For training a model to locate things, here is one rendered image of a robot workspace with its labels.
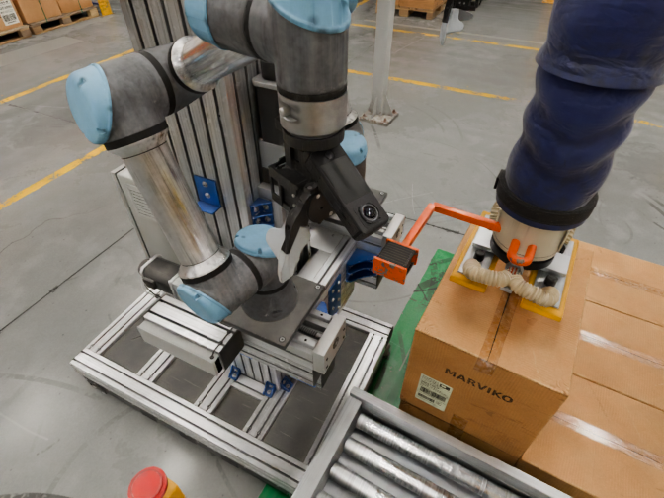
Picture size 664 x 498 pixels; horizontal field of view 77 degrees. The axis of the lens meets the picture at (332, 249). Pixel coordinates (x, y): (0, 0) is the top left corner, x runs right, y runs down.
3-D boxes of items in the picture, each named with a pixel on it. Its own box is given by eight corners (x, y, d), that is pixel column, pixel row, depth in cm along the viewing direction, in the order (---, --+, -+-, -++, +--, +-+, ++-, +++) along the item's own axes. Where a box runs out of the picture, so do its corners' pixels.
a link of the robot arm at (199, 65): (202, 101, 90) (377, 22, 55) (158, 120, 83) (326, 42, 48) (174, 45, 85) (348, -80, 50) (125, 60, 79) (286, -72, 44)
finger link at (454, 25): (457, 43, 112) (468, 7, 110) (436, 41, 114) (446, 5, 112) (458, 47, 115) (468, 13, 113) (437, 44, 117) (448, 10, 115)
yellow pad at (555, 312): (559, 323, 104) (567, 310, 100) (519, 307, 107) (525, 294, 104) (577, 244, 125) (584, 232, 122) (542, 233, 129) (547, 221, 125)
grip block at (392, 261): (403, 285, 99) (406, 270, 95) (371, 272, 102) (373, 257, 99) (416, 263, 104) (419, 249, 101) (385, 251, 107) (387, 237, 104)
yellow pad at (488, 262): (483, 294, 111) (488, 282, 107) (448, 280, 114) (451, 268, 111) (513, 224, 132) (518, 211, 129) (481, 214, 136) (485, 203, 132)
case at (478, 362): (519, 459, 128) (569, 396, 101) (399, 398, 143) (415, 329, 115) (550, 323, 166) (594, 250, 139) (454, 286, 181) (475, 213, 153)
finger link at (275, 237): (263, 263, 59) (290, 206, 56) (288, 287, 56) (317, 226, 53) (246, 262, 56) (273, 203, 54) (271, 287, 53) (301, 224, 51)
